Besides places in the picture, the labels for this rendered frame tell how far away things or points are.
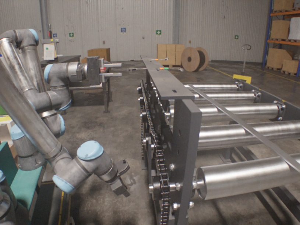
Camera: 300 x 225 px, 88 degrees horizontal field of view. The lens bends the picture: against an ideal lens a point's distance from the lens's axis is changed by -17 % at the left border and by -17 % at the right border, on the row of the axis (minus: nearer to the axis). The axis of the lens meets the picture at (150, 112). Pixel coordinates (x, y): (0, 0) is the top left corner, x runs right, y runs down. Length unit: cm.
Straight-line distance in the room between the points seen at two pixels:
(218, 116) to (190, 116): 79
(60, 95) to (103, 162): 38
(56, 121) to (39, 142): 54
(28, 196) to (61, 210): 31
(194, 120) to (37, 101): 67
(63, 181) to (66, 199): 71
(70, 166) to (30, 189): 50
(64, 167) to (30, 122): 20
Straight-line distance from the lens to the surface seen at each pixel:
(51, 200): 144
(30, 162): 128
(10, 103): 68
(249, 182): 68
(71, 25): 1157
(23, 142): 122
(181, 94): 49
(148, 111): 99
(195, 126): 42
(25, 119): 70
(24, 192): 116
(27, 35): 132
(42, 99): 88
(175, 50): 845
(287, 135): 115
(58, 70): 88
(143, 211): 165
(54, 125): 125
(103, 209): 170
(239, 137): 95
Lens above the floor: 131
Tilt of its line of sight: 23 degrees down
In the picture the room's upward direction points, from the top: straight up
